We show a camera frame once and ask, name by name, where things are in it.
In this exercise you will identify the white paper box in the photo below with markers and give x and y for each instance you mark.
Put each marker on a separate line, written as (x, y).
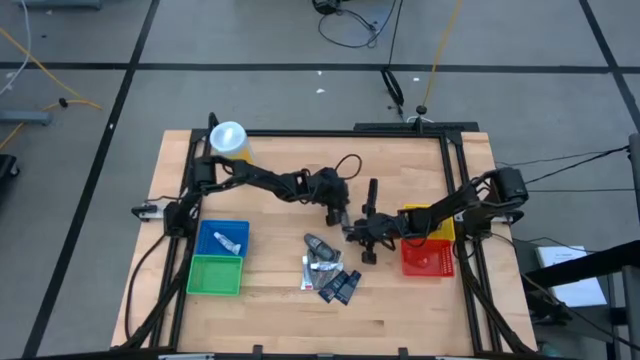
(565, 260)

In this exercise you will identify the grey metal foot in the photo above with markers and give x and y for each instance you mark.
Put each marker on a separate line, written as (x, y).
(25, 118)

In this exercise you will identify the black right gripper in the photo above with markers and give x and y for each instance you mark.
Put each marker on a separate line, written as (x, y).
(380, 227)

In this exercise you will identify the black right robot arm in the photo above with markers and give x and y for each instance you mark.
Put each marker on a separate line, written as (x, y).
(450, 205)

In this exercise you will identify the blue plastic basket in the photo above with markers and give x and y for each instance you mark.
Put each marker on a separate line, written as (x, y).
(207, 245)

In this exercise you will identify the red plastic basket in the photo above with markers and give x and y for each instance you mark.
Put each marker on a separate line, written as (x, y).
(435, 265)

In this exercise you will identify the black aluminium table frame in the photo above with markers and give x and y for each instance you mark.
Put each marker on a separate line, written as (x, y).
(300, 133)

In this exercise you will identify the yellow plastic basket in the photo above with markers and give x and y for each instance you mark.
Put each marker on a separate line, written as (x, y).
(446, 231)

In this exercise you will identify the dark grey deodorant stick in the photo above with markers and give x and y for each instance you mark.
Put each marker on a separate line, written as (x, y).
(320, 247)
(346, 225)

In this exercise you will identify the yellow wipes canister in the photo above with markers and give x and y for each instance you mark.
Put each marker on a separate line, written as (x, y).
(227, 137)

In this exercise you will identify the small white toothpaste tube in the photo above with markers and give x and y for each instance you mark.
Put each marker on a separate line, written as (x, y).
(306, 277)
(227, 243)
(325, 266)

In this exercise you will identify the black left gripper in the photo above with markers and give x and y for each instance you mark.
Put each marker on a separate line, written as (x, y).
(332, 190)

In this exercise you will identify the dark blue squeeze tube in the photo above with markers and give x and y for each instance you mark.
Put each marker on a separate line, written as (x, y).
(331, 287)
(348, 287)

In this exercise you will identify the green plastic basket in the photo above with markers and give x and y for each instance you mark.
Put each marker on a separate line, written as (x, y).
(215, 275)

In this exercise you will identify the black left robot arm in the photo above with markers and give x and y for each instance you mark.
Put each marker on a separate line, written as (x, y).
(260, 180)

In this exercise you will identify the black slanted bar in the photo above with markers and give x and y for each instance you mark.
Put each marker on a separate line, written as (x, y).
(590, 262)

